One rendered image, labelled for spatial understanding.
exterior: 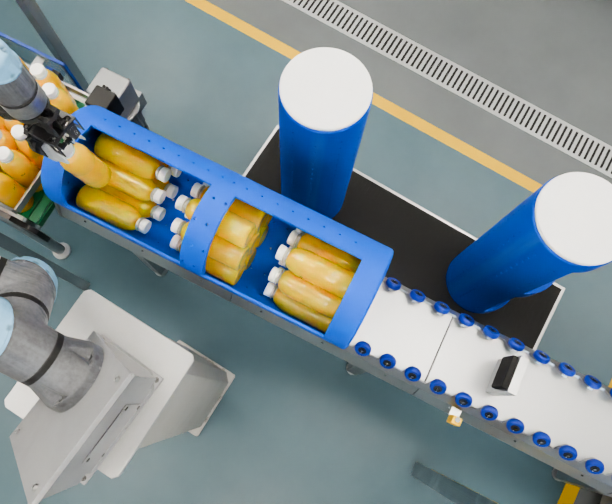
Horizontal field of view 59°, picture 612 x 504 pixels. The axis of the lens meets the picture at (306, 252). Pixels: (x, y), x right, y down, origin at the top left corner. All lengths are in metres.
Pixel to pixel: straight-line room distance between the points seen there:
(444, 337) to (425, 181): 1.28
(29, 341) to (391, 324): 0.92
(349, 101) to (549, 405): 1.03
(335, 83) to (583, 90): 1.85
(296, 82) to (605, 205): 0.95
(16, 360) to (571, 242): 1.38
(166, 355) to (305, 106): 0.81
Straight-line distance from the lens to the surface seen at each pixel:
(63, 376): 1.17
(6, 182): 1.69
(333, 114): 1.63
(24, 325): 1.15
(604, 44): 3.48
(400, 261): 2.42
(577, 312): 2.82
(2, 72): 1.02
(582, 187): 1.74
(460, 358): 1.60
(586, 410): 1.73
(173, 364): 1.33
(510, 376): 1.49
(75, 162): 1.33
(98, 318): 1.39
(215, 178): 1.35
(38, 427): 1.28
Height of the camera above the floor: 2.45
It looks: 75 degrees down
